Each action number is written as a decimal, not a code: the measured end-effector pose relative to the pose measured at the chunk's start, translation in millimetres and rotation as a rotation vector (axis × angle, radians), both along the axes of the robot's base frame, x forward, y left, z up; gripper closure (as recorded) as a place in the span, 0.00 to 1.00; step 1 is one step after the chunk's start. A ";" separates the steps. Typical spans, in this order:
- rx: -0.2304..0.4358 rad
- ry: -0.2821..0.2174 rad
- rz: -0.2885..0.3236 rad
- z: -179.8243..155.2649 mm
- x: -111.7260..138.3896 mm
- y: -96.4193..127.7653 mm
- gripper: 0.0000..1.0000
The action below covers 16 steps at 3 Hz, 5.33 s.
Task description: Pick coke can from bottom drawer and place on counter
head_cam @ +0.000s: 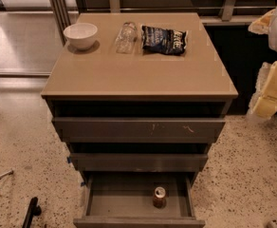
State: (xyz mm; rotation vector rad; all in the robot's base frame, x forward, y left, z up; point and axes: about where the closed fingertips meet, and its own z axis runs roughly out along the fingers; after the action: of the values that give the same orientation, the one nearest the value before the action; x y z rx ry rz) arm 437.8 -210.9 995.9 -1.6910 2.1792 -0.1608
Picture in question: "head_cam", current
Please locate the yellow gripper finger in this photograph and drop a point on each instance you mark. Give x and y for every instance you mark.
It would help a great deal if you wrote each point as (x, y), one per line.
(264, 100)
(263, 24)

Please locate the red coke can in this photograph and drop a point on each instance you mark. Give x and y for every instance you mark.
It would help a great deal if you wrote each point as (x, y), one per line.
(159, 198)

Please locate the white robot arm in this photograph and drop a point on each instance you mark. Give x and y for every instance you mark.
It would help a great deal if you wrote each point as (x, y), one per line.
(272, 43)

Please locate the grey drawer cabinet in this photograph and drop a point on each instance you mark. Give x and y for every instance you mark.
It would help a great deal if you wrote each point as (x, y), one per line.
(101, 83)

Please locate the grey open bottom drawer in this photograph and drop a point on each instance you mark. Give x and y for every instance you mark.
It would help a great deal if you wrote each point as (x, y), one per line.
(125, 200)

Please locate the grey middle drawer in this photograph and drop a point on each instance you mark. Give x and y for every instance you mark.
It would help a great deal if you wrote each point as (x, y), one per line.
(139, 162)

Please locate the grey top drawer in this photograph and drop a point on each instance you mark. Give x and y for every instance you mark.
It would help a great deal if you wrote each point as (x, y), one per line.
(138, 130)

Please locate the dark blue chip bag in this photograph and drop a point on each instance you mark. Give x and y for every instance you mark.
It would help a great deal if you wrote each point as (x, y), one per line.
(163, 40)

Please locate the clear plastic water bottle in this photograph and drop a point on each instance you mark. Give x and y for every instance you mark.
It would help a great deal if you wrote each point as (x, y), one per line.
(127, 37)

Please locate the white ceramic bowl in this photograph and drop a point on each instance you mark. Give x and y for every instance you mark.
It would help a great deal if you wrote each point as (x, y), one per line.
(81, 36)

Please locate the blue tape pieces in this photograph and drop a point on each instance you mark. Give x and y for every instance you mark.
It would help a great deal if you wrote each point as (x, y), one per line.
(69, 160)

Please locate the black tool on floor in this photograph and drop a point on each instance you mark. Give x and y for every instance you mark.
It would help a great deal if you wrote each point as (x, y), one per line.
(34, 210)

